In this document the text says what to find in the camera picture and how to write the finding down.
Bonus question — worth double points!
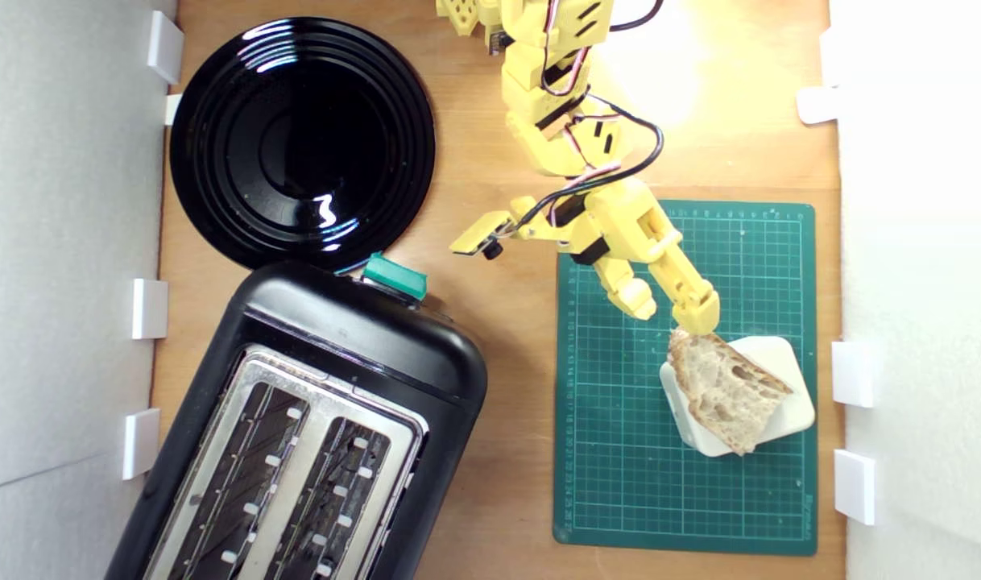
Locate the brown bread slice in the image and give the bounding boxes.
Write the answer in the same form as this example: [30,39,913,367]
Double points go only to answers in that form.
[667,327,794,456]

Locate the pink white motor wire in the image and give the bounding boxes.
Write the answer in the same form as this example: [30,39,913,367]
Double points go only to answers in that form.
[539,0,624,212]

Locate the white rounded block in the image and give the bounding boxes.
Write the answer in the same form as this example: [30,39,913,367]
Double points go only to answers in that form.
[659,335,816,458]

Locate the black two-slot toaster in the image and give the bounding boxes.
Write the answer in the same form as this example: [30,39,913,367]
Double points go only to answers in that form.
[104,252,489,580]

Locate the green cutting mat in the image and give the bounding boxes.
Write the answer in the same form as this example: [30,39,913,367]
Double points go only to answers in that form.
[553,200,818,557]

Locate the yellow wrist camera mount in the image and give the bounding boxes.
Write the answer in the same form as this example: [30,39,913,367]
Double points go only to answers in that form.
[449,211,517,260]

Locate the black round plate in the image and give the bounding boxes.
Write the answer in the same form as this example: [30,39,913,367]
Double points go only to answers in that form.
[169,16,437,272]

